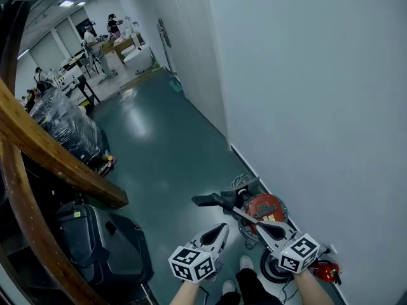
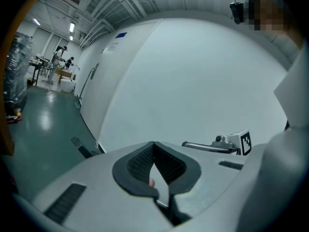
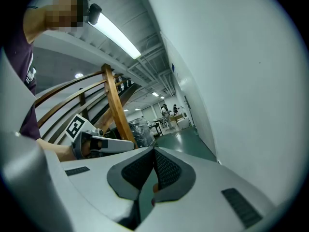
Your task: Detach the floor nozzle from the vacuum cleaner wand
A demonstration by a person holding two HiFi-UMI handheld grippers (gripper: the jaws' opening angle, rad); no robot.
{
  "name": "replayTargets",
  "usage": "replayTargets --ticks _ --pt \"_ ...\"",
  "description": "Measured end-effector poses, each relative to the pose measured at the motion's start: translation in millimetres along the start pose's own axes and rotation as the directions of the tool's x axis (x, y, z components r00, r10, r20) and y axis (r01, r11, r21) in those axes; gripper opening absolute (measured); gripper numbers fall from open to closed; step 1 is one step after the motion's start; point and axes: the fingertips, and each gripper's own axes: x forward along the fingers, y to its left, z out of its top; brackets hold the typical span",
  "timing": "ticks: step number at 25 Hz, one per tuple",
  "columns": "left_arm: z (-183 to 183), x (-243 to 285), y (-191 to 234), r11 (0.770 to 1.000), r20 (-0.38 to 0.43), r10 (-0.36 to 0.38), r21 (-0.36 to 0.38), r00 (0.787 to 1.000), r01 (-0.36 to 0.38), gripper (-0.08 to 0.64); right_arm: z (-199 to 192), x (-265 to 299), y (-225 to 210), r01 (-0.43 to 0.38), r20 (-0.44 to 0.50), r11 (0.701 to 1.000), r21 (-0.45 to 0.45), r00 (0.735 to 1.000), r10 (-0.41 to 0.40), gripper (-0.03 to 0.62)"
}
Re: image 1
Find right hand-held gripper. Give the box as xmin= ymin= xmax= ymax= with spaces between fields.
xmin=231 ymin=205 xmax=321 ymax=274

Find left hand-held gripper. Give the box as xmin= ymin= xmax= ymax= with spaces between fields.
xmin=168 ymin=222 xmax=230 ymax=285

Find black vacuum cleaner wand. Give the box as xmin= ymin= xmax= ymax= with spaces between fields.
xmin=191 ymin=193 xmax=238 ymax=212

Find person's left forearm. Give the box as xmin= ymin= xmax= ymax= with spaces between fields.
xmin=169 ymin=280 xmax=202 ymax=305

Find person's right forearm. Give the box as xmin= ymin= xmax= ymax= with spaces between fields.
xmin=293 ymin=268 xmax=335 ymax=305

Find orange vacuum cleaner canister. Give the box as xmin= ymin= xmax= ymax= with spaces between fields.
xmin=244 ymin=193 xmax=289 ymax=235

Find colourful items on floor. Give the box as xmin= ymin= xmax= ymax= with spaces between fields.
xmin=97 ymin=149 xmax=118 ymax=177

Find grey stick vacuum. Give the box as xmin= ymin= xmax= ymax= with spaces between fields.
xmin=156 ymin=17 xmax=175 ymax=73

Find person's right white shoe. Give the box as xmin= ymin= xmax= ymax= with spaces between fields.
xmin=238 ymin=255 xmax=255 ymax=271

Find round black and white drum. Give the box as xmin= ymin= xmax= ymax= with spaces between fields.
xmin=259 ymin=251 xmax=298 ymax=285

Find person's black trousers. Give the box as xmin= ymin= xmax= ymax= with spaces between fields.
xmin=215 ymin=267 xmax=283 ymax=305

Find black hard case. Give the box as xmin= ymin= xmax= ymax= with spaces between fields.
xmin=56 ymin=203 xmax=155 ymax=286

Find red fire extinguisher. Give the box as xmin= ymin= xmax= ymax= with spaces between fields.
xmin=309 ymin=260 xmax=343 ymax=287

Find green dustpan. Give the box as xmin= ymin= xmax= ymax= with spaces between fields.
xmin=169 ymin=71 xmax=185 ymax=94

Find curved wooden beam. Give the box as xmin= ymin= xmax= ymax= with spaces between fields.
xmin=0 ymin=137 xmax=107 ymax=305

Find straight wooden beam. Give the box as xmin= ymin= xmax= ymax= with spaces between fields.
xmin=0 ymin=77 xmax=130 ymax=210

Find plastic-wrapped pallet load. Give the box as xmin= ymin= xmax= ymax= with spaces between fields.
xmin=29 ymin=86 xmax=111 ymax=172

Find white toilet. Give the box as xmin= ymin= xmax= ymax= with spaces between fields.
xmin=122 ymin=43 xmax=154 ymax=75

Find black table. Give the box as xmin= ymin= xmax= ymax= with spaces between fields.
xmin=59 ymin=74 xmax=101 ymax=107

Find grey chair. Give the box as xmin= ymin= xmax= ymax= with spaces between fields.
xmin=78 ymin=57 xmax=97 ymax=76

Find white coiled cable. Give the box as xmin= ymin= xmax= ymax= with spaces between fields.
xmin=230 ymin=173 xmax=252 ymax=187

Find black cable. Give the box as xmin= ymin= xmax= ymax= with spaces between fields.
xmin=278 ymin=276 xmax=301 ymax=303

